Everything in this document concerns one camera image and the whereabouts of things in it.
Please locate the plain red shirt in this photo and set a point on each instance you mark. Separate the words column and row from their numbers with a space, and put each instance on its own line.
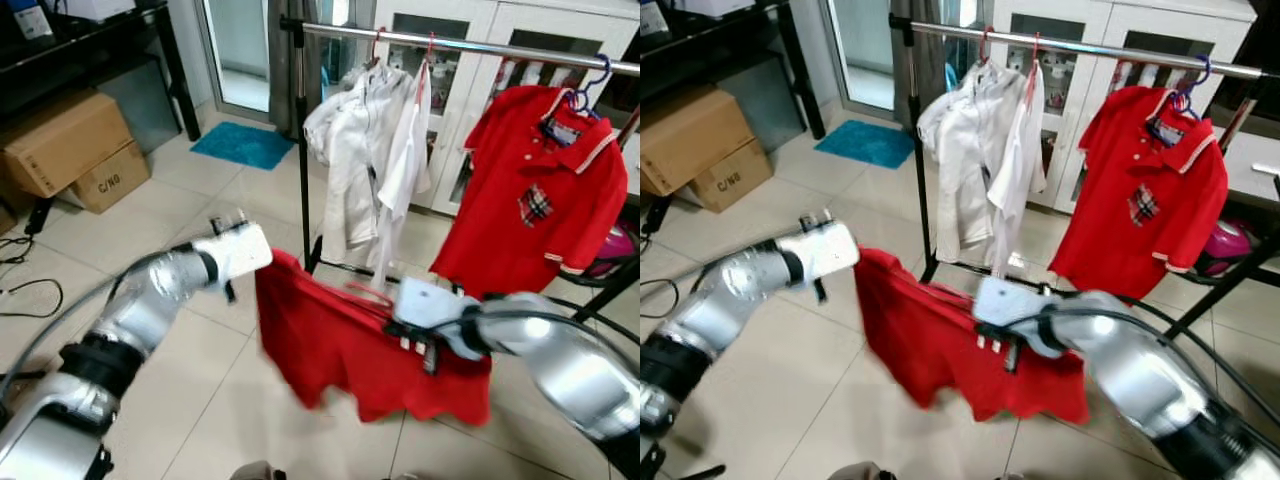
column 930, row 340
column 330, row 350

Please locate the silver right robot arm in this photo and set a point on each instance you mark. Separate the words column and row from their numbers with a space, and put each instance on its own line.
column 1140, row 380
column 570, row 370

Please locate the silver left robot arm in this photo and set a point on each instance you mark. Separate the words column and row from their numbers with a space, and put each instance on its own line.
column 150, row 300
column 740, row 290

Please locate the blue clothes hanger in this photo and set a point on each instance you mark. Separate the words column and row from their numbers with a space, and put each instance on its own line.
column 606, row 68
column 1205, row 70

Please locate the thin white shirt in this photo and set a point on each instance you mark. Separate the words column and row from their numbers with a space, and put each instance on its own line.
column 405, row 150
column 1020, row 150

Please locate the white jacket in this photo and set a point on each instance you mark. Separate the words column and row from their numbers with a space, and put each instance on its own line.
column 350, row 150
column 960, row 150

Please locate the pink round object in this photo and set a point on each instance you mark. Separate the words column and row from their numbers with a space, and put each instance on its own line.
column 615, row 250
column 1225, row 248

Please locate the red polo shirt striped collar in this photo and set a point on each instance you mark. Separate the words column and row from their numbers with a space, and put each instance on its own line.
column 520, row 160
column 1130, row 160

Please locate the blue floor mat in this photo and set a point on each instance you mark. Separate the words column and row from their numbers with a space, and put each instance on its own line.
column 865, row 143
column 245, row 145

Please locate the grey curtain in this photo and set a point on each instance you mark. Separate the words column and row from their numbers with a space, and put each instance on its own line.
column 283, row 90
column 905, row 80

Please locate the metal clothes rack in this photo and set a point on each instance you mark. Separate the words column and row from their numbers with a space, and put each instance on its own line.
column 450, row 45
column 1060, row 45

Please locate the white drawer cabinet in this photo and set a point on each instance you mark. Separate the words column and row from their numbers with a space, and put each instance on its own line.
column 1250, row 150

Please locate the small printed cardboard box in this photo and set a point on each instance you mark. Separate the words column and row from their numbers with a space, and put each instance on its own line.
column 735, row 180
column 115, row 182

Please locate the large cardboard box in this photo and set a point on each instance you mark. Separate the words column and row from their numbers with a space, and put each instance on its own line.
column 690, row 135
column 60, row 140

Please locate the glass door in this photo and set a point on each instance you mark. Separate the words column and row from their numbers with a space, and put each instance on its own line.
column 240, row 50
column 860, row 50

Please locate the black shelf table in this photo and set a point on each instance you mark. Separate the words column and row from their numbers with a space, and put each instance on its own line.
column 178, row 80
column 805, row 80

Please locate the white glass door cabinet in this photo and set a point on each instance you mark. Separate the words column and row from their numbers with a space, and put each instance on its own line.
column 530, row 15
column 1130, row 12

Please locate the blue white carton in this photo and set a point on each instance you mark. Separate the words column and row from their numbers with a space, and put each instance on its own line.
column 652, row 18
column 30, row 20

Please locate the white device box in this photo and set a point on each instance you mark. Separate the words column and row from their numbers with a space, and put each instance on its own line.
column 90, row 8
column 710, row 8

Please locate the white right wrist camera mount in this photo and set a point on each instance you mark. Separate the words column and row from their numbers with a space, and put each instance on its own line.
column 425, row 302
column 1005, row 300

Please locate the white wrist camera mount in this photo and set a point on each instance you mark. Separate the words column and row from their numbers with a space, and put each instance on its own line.
column 425, row 302
column 240, row 252
column 825, row 250
column 1005, row 300

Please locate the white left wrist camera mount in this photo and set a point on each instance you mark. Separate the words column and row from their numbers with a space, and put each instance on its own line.
column 825, row 250
column 240, row 252

